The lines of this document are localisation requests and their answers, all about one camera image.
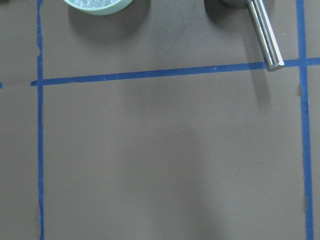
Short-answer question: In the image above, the green bowl of ice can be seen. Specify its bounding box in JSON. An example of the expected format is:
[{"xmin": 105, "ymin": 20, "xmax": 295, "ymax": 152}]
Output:
[{"xmin": 64, "ymin": 0, "xmax": 133, "ymax": 16}]

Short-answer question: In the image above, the metal ice scoop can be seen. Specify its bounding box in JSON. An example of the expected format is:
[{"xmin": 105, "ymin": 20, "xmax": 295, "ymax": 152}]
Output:
[{"xmin": 222, "ymin": 0, "xmax": 285, "ymax": 72}]

